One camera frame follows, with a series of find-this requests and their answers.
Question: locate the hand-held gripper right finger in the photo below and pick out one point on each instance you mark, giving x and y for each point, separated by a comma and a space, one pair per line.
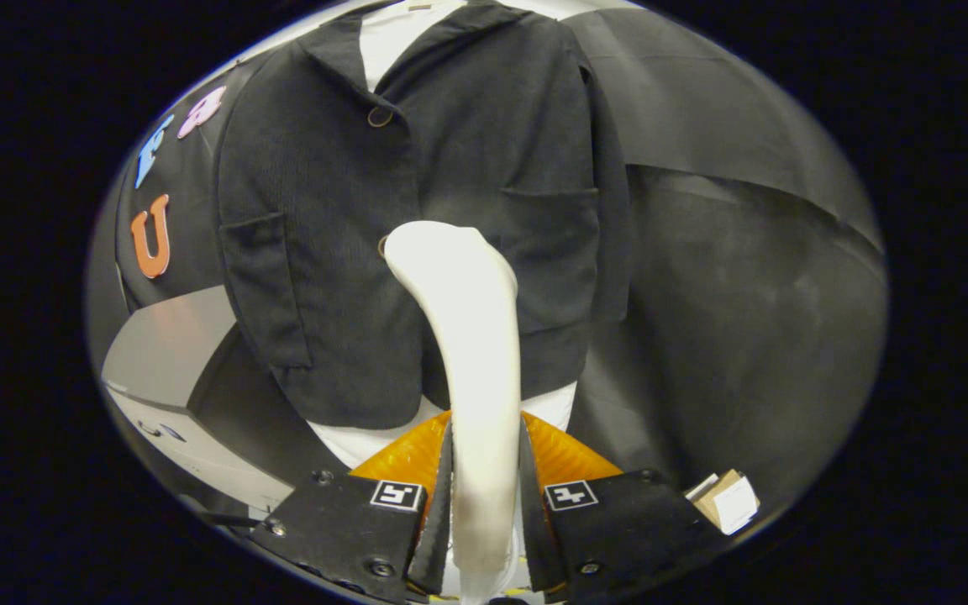
618, 525

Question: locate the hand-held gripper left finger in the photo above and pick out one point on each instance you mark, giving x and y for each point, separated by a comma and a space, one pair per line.
341, 529

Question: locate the black jacket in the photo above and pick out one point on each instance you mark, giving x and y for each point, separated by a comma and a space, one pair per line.
324, 252

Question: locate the cardboard box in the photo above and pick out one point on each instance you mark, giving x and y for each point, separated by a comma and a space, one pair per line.
723, 502

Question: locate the grey cabinet with drawers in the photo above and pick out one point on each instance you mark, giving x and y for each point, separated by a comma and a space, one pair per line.
165, 344

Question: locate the black backdrop cloth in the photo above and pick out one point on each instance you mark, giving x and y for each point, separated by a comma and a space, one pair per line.
744, 294

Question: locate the white dress form torso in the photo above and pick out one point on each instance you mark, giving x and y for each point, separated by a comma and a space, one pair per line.
400, 42

